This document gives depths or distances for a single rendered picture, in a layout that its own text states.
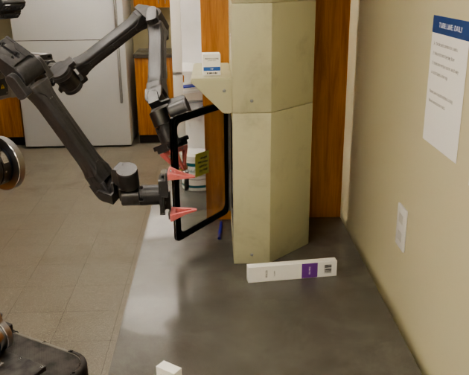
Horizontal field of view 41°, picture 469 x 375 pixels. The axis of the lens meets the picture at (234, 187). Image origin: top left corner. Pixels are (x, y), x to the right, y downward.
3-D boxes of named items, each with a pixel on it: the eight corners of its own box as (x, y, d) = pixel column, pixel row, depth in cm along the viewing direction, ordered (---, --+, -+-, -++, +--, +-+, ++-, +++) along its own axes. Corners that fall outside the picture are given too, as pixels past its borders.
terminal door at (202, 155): (228, 212, 221) (227, 100, 208) (176, 242, 196) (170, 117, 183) (227, 212, 221) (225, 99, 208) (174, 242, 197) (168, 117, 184)
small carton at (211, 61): (219, 72, 184) (218, 51, 182) (220, 75, 180) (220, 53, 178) (202, 73, 184) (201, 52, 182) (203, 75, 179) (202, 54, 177)
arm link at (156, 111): (150, 111, 202) (145, 111, 196) (170, 103, 201) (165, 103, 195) (158, 131, 202) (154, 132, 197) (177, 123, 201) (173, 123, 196)
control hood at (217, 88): (229, 92, 208) (228, 62, 205) (232, 113, 178) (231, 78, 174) (194, 93, 208) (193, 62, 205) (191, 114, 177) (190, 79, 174)
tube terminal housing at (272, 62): (301, 222, 224) (307, -3, 199) (315, 262, 194) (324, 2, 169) (231, 224, 223) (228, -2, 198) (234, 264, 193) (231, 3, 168)
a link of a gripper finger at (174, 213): (195, 196, 172) (161, 198, 171) (196, 221, 174) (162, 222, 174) (196, 189, 178) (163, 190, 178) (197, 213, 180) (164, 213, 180)
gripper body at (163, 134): (167, 149, 205) (158, 128, 205) (189, 140, 199) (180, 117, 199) (154, 153, 200) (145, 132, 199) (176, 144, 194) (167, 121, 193)
